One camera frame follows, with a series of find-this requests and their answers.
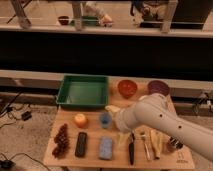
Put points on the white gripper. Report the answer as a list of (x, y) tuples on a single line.
[(121, 123)]

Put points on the dark red grape bunch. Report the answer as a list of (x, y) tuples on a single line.
[(62, 142)]

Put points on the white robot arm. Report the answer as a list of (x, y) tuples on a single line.
[(152, 110)]

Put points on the red bowl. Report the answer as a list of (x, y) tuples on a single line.
[(127, 88)]

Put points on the purple bowl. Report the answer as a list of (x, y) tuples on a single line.
[(157, 86)]

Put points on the blue cup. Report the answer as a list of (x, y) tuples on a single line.
[(105, 120)]

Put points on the blue sponge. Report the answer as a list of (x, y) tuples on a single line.
[(105, 148)]

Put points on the metal fork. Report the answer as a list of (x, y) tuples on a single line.
[(143, 138)]

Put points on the orange fruit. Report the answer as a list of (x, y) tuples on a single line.
[(80, 120)]

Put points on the wooden table top board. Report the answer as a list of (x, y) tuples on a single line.
[(180, 160)]

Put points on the black remote control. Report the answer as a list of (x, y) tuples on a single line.
[(80, 149)]

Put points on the green plastic tray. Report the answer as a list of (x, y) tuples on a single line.
[(83, 91)]

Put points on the black power adapter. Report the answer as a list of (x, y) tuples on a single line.
[(26, 116)]

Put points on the black handled knife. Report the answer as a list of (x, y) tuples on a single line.
[(131, 148)]

